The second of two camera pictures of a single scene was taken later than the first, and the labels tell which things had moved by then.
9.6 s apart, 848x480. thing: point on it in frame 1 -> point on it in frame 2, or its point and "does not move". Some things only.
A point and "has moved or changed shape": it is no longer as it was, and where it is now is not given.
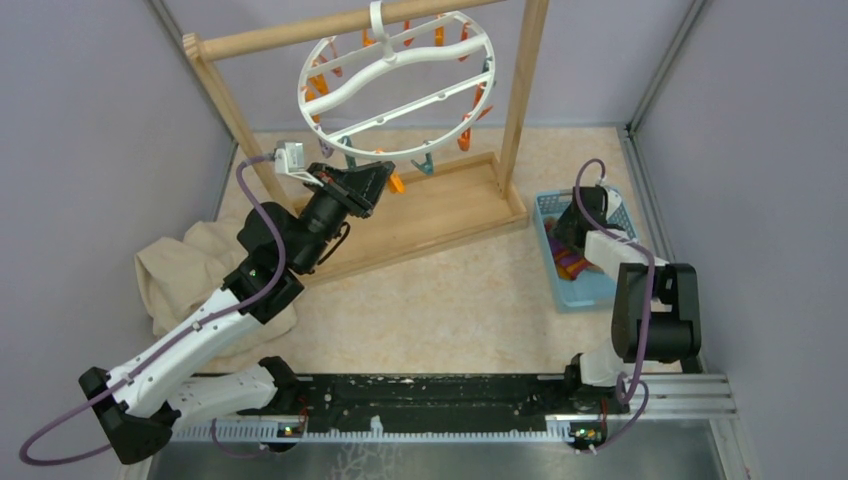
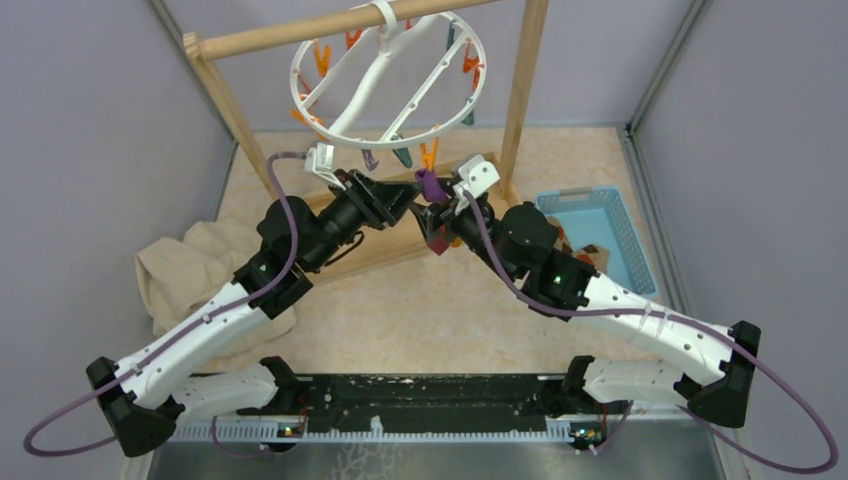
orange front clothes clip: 396,185 has moved or changed shape
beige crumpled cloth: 178,274 does not move
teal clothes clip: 428,165 -> 469,120
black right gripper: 560,234 -> 429,218
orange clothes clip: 464,139 -> 471,64
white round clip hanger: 402,89 has moved or changed shape
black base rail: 416,407 does not move
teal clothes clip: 350,160 -> 402,154
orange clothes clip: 317,85 -> 300,114
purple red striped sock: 569,262 has moved or changed shape
